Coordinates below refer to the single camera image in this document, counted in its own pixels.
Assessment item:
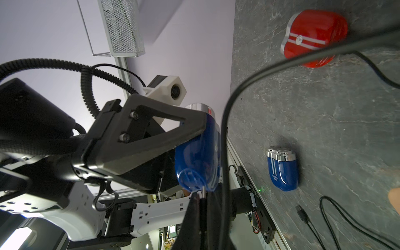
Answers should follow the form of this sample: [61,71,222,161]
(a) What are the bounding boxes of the black USB cable spare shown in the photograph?
[228,27,400,250]

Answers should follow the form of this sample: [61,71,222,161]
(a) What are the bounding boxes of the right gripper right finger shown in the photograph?
[207,191,223,250]

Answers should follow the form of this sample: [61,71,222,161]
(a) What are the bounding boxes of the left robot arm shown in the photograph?
[1,58,257,250]

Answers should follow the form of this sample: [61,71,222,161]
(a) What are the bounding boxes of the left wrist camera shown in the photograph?
[142,75,187,106]

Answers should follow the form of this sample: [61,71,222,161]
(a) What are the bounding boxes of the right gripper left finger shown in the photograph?
[172,193,201,250]

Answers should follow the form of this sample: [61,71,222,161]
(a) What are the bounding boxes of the blue electric shaver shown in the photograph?
[267,145,300,192]
[175,103,221,192]

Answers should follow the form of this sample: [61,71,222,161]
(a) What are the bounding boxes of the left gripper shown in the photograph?
[71,94,206,194]

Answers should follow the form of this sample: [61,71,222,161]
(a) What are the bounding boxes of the orange power strip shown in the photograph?
[388,188,400,214]

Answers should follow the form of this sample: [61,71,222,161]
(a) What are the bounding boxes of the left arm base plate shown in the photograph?
[235,165,276,244]

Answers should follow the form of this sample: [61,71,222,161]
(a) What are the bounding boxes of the white mesh wall basket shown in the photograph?
[77,0,145,58]

